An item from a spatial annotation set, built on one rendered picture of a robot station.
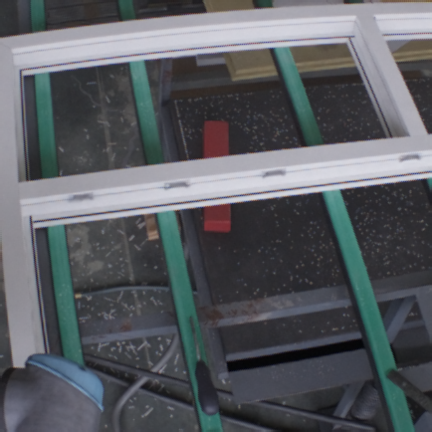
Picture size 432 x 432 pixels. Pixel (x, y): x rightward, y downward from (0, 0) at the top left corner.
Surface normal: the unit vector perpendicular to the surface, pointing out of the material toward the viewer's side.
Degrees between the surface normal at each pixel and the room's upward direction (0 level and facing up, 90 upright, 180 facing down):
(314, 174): 90
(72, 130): 0
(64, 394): 12
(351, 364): 0
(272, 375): 0
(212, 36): 90
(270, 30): 90
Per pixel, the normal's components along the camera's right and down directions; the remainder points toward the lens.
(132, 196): 0.21, 0.81
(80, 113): 0.07, -0.57
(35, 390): -0.17, -0.63
